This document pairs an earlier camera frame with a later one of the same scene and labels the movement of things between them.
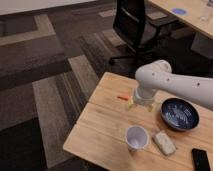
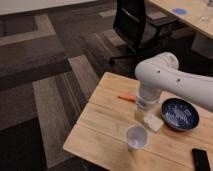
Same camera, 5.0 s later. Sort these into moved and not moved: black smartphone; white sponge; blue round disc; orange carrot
Moved: white sponge
Not moved: black smartphone; blue round disc; orange carrot
